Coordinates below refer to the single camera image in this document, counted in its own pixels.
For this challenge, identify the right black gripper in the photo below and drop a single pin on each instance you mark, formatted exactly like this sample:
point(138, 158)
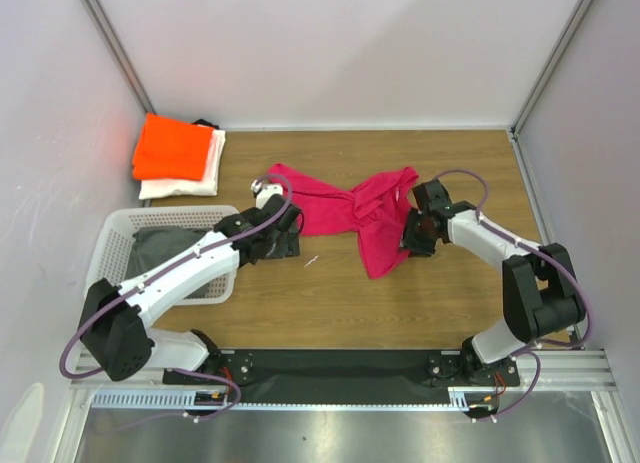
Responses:
point(415, 236)

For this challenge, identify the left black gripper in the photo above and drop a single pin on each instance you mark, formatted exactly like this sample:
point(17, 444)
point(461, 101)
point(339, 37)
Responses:
point(289, 244)

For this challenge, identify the pink t shirt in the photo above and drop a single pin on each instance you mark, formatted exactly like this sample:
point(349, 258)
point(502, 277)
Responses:
point(376, 210)

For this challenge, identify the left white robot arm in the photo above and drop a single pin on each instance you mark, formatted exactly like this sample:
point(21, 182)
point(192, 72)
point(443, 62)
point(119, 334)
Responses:
point(117, 321)

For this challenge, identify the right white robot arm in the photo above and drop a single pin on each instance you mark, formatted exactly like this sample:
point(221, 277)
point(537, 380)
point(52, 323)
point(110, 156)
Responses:
point(540, 293)

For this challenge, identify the white folded t shirt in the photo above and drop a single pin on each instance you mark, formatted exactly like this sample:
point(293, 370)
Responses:
point(207, 186)

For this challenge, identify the grey t shirt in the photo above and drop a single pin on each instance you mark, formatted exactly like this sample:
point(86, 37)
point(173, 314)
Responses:
point(153, 246)

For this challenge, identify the black folded t shirt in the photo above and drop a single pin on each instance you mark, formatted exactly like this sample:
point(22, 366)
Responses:
point(205, 123)

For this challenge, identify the orange folded t shirt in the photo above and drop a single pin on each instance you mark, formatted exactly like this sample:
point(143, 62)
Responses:
point(170, 149)

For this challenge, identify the white plastic basket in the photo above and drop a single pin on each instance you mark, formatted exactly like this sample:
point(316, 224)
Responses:
point(111, 254)

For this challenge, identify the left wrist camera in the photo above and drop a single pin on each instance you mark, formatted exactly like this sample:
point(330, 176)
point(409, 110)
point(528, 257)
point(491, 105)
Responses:
point(263, 190)

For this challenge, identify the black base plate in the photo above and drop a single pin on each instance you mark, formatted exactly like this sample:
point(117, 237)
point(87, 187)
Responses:
point(355, 372)

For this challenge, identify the white cable duct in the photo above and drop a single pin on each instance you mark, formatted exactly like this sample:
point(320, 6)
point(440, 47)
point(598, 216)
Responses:
point(448, 399)

